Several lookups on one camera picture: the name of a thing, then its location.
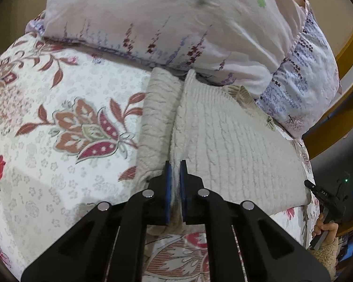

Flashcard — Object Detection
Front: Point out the wooden bed frame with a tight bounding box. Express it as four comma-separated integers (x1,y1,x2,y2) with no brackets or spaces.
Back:
304,34,353,159

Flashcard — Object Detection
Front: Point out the person's right hand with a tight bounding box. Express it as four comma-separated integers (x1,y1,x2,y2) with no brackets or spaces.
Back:
312,213,339,247

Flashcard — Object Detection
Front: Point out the beige cable-knit sweater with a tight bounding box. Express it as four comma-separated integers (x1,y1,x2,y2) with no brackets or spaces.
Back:
132,67,311,235

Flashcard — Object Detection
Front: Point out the pink lavender print pillow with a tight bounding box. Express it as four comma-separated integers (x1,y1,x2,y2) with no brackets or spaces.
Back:
27,0,341,137

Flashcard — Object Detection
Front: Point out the fleece beige sleeve forearm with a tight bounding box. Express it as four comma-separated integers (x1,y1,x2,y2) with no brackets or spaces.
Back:
308,237,339,279

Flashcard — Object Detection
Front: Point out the floral white bedspread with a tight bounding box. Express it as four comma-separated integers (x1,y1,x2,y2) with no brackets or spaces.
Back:
0,11,321,282

